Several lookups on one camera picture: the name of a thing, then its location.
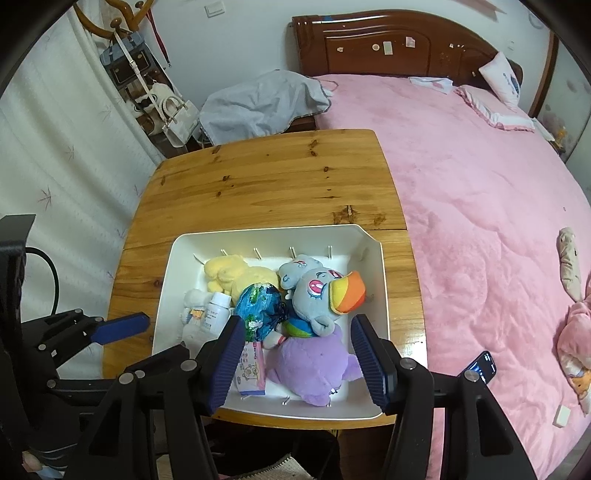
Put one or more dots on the white bottle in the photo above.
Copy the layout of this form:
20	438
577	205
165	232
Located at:
214	314

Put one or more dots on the white light switch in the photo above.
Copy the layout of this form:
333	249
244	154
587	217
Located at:
215	9

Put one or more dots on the brown wooden headboard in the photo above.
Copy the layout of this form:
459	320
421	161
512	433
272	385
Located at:
360	46

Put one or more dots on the yellow chick plush toy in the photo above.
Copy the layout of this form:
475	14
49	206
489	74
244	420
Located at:
231	272

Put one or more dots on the black smartphone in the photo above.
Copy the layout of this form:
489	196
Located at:
482	364

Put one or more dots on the pink rabbit plush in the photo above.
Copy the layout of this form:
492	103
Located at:
577	332

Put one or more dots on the wardrobe with frosted doors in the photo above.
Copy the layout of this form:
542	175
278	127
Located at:
572	115

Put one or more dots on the grey cloth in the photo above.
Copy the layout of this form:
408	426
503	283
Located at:
258	106

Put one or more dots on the small white box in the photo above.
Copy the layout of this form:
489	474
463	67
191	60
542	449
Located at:
562	415

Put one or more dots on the brown wooden nightstand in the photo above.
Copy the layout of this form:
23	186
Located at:
302	123

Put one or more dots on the white printed pillow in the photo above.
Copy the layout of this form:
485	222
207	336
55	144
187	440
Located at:
503	78

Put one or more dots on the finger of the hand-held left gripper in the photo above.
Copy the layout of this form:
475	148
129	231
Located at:
124	325
78	386

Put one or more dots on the pink wet wipes pack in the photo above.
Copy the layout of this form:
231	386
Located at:
251	369

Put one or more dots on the pink bed blanket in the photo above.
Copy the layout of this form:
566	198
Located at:
461	207

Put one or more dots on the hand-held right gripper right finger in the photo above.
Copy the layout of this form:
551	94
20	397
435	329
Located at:
367	360

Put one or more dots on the beige woven mat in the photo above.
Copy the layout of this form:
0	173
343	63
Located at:
286	468

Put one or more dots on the white cloth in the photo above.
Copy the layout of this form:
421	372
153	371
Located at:
434	83

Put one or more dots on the dark blue handbag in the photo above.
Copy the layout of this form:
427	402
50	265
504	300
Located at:
124	62

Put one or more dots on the pink frilled pillow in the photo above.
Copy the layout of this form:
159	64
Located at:
489	110

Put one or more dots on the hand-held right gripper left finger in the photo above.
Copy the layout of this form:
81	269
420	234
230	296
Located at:
226	364

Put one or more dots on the white handbag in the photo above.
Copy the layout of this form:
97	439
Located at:
182	124

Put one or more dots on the purple plush toy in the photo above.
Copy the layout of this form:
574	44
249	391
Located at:
309	364

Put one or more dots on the cream handbag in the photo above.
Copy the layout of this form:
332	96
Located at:
159	92

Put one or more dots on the wooden coat rack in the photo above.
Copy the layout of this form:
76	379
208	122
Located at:
99	23

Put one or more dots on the white plastic tray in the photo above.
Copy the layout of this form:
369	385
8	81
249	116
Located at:
277	240

